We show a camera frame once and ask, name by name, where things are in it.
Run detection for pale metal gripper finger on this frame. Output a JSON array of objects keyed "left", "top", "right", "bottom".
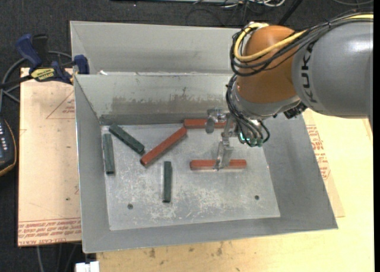
[
  {"left": 221, "top": 145, "right": 235, "bottom": 169},
  {"left": 214, "top": 141, "right": 224, "bottom": 172}
]

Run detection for red-brown flat block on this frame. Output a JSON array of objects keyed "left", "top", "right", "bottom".
[
  {"left": 183, "top": 118, "right": 228, "bottom": 130},
  {"left": 140, "top": 127, "right": 188, "bottom": 168},
  {"left": 189, "top": 159, "right": 248, "bottom": 172}
]

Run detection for dark green flat block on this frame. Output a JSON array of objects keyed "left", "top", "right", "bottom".
[
  {"left": 108, "top": 123, "right": 145, "bottom": 156},
  {"left": 102, "top": 133, "right": 116, "bottom": 175},
  {"left": 162, "top": 160, "right": 173, "bottom": 204}
]

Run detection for grey metal bin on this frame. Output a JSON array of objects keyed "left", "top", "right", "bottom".
[{"left": 69, "top": 20, "right": 338, "bottom": 254}]

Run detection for brown cardboard board red print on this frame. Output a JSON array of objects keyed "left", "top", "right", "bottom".
[{"left": 17, "top": 67, "right": 347, "bottom": 248}]

